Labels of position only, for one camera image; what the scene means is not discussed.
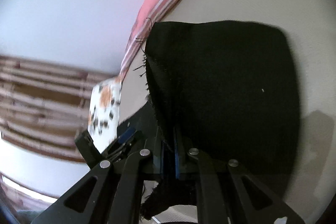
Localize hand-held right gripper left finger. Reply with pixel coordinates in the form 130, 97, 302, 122
31, 132, 174, 224

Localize brown patterned curtain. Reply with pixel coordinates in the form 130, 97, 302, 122
0, 54, 119, 163

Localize white floral pillow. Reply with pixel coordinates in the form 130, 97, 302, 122
88, 77, 123, 151

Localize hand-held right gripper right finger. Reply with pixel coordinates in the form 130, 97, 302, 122
173, 126, 306, 224

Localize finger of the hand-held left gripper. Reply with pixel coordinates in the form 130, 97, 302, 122
110, 132, 144, 161
106, 127, 137, 152

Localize black pants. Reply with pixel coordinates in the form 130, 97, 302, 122
133, 18, 302, 221

